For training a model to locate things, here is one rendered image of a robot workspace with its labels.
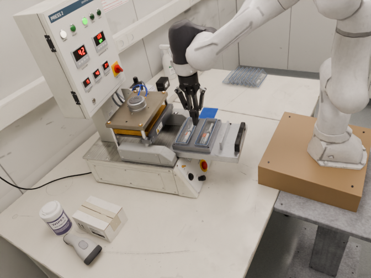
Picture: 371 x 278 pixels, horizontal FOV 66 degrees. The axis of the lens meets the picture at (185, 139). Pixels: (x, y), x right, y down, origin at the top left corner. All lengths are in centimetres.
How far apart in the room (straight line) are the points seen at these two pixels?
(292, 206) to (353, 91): 51
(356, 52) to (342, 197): 54
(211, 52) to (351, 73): 44
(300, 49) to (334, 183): 245
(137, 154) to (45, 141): 65
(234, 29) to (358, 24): 34
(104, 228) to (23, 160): 66
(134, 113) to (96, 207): 43
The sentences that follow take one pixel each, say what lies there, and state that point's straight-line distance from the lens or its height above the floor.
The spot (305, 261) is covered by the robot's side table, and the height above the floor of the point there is 1.
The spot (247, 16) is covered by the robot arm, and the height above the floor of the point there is 149.
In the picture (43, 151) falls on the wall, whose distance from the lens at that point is 173.
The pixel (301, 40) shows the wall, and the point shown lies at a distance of 349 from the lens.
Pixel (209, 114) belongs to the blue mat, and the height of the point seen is 75.
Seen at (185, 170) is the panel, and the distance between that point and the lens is 126.
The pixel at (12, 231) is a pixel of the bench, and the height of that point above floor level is 75.
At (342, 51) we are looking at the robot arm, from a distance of 103.
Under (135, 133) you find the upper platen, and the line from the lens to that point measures 124.
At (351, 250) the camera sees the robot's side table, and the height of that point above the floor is 1.
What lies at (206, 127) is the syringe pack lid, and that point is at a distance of 125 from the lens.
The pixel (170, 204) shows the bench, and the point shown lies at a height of 75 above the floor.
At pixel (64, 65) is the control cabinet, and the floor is 139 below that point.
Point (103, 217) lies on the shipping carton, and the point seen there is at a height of 84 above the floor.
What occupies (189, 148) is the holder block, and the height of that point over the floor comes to 99.
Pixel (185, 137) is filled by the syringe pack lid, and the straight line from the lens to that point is 121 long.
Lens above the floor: 175
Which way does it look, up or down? 38 degrees down
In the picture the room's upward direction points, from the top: 12 degrees counter-clockwise
